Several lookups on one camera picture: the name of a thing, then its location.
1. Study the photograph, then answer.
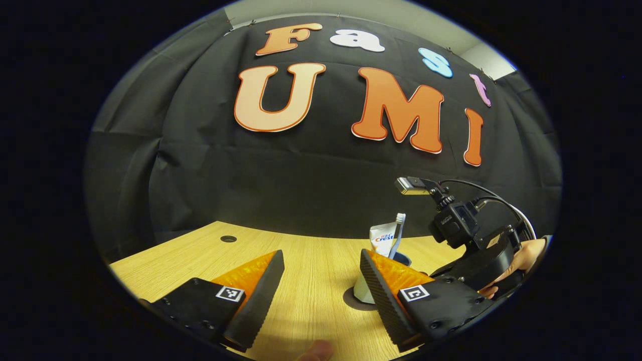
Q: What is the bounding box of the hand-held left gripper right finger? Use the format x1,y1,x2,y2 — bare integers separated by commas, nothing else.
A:
360,249,495,352

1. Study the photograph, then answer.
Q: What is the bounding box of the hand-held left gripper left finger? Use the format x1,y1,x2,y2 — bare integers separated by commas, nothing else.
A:
143,250,285,352

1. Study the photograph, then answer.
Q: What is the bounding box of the pale blue cup wooden handle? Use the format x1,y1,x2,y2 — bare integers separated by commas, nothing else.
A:
353,252,413,305

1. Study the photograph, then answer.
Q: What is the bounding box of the dark round coaster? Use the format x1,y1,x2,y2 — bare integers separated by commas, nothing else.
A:
343,287,379,312

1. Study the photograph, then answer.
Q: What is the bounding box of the white toothbrush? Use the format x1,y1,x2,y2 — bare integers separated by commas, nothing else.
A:
389,213,407,260

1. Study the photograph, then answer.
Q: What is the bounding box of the white toothpaste tube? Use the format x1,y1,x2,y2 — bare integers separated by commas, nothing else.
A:
370,223,402,259

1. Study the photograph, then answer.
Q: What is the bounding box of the wooden desktop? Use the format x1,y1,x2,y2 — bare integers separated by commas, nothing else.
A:
108,221,482,361

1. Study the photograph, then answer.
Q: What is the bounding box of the black backdrop cloth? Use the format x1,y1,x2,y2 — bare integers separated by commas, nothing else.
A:
84,13,562,261

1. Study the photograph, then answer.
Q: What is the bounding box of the black cable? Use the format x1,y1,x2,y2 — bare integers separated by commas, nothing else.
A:
439,179,537,241

